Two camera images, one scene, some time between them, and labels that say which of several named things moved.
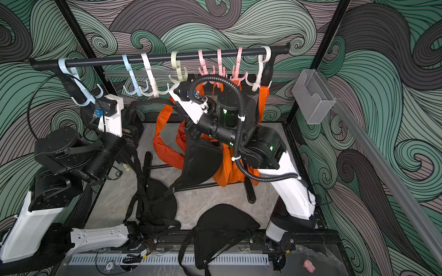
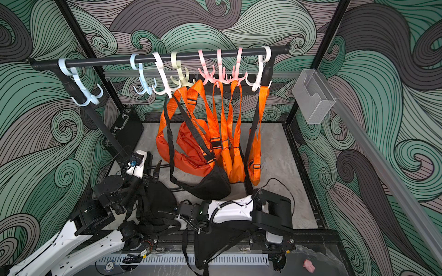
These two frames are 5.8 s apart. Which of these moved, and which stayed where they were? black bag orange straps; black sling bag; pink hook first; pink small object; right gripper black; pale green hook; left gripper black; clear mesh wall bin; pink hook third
Moved: right gripper black; black sling bag; left gripper black
Stayed: pink hook third; pink hook first; clear mesh wall bin; black bag orange straps; pink small object; pale green hook
